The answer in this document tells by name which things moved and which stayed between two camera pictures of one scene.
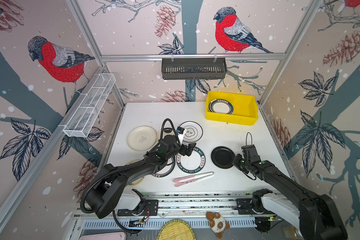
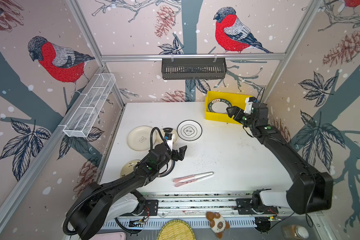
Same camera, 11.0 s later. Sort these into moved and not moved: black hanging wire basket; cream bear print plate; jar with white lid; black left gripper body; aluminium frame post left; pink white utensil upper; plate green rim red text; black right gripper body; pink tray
Moved: black left gripper body; plate green rim red text; black right gripper body
Not moved: jar with white lid; pink tray; pink white utensil upper; black hanging wire basket; aluminium frame post left; cream bear print plate
